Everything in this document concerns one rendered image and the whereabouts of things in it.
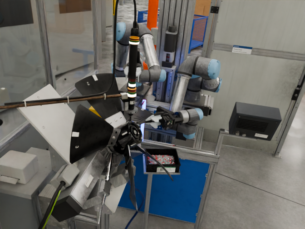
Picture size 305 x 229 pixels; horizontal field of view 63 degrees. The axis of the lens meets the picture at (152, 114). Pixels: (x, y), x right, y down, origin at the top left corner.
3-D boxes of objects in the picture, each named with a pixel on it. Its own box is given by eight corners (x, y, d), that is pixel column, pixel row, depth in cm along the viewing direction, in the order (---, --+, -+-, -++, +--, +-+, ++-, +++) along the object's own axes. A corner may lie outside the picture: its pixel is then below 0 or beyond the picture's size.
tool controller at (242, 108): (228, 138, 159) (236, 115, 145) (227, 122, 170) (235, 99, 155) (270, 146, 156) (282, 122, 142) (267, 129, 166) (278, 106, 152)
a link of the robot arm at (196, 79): (188, 83, 207) (190, 67, 201) (204, 87, 203) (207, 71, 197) (184, 88, 198) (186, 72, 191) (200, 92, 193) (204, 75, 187)
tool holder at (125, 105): (122, 115, 121) (123, 97, 117) (118, 108, 127) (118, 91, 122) (140, 112, 125) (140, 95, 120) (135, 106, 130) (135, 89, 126)
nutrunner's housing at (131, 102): (128, 116, 125) (132, 21, 103) (125, 113, 128) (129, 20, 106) (135, 116, 127) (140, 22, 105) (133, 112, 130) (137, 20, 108)
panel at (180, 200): (101, 204, 217) (100, 142, 185) (102, 202, 218) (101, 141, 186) (195, 224, 206) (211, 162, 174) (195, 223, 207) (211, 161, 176)
